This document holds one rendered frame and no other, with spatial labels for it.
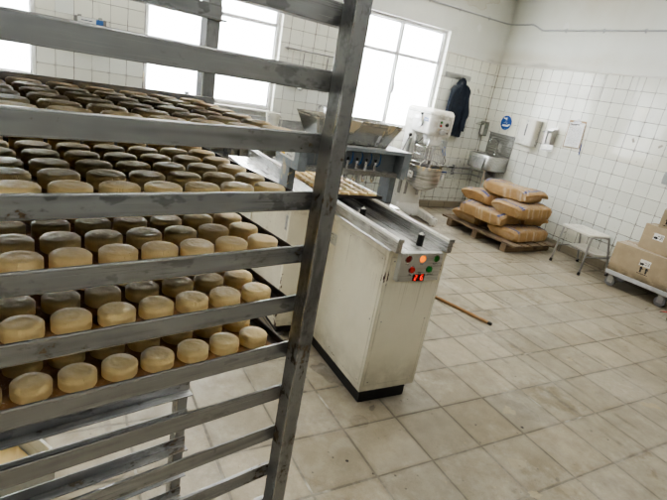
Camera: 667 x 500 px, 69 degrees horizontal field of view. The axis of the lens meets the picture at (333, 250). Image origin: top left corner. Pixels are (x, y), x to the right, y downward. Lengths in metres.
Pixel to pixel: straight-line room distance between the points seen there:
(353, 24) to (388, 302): 1.72
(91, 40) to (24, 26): 0.06
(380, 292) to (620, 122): 4.63
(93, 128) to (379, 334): 1.93
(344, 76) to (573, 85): 6.20
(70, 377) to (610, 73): 6.32
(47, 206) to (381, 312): 1.86
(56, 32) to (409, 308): 2.04
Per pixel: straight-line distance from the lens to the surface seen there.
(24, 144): 0.90
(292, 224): 2.70
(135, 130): 0.62
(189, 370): 0.79
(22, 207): 0.62
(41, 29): 0.60
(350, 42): 0.73
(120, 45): 0.61
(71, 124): 0.61
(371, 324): 2.34
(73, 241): 0.75
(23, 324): 0.73
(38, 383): 0.78
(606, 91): 6.59
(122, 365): 0.80
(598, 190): 6.45
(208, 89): 1.12
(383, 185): 3.11
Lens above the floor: 1.50
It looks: 19 degrees down
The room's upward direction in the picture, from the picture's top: 10 degrees clockwise
